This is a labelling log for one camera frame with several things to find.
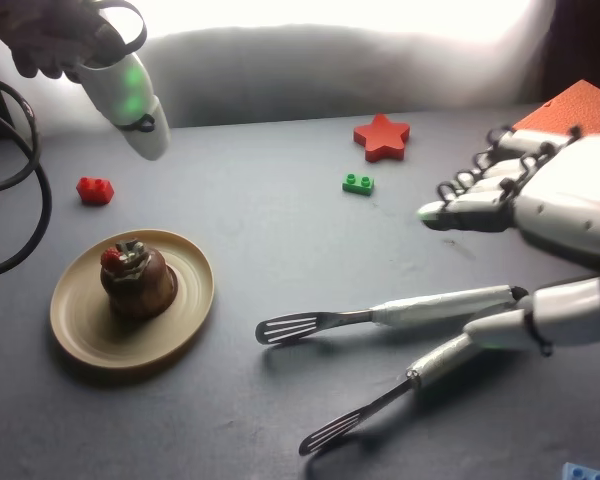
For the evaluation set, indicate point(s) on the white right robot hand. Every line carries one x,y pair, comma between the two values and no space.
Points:
570,200

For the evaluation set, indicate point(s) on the brown cupcake toy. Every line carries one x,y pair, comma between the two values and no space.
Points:
137,285

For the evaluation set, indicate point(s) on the orange textured foam block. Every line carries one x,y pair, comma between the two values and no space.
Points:
580,107

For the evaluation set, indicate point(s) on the red star block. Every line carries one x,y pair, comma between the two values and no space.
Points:
382,137

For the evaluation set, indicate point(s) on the green toy brick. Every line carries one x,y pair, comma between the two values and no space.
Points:
357,185

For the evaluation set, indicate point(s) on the white fabric sheet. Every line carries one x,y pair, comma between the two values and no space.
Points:
330,75

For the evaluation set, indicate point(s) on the light blue toy brick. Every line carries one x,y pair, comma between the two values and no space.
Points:
585,472

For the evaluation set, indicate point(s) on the grey table cloth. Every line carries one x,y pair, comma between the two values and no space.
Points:
280,225

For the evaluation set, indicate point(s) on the red toy brick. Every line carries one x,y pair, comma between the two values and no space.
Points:
95,191

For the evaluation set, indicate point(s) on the beige round plate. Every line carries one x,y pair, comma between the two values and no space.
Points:
105,345

